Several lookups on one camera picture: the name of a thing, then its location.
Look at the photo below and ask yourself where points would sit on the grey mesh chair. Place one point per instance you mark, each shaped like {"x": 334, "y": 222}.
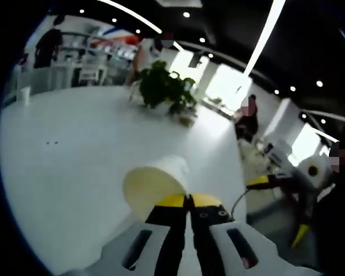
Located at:
{"x": 46, "y": 80}

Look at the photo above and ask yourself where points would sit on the white office chair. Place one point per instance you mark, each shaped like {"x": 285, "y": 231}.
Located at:
{"x": 276, "y": 153}

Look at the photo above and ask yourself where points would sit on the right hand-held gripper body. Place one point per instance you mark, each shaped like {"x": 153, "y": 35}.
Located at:
{"x": 319, "y": 181}

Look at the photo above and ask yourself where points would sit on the green printed paper cup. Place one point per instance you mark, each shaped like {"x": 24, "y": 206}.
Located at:
{"x": 149, "y": 187}

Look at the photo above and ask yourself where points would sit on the person's black clothing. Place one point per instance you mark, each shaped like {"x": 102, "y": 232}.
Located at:
{"x": 333, "y": 230}

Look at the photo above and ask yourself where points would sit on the potted green plant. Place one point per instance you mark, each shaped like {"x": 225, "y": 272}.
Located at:
{"x": 164, "y": 86}

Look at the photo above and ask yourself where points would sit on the long ceiling light strip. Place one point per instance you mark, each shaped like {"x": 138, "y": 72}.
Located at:
{"x": 261, "y": 37}
{"x": 138, "y": 15}

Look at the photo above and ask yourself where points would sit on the glass vase with pebbles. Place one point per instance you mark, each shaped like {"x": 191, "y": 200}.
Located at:
{"x": 187, "y": 120}

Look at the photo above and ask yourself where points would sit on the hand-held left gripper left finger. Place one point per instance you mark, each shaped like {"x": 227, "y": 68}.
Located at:
{"x": 169, "y": 224}

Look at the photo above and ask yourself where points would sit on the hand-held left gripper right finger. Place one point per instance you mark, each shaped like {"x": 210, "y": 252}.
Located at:
{"x": 207, "y": 224}

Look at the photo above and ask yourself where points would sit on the white storage shelf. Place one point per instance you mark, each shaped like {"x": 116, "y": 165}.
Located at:
{"x": 74, "y": 49}

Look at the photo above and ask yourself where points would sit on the white paper cup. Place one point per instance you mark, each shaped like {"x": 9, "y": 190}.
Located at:
{"x": 25, "y": 95}

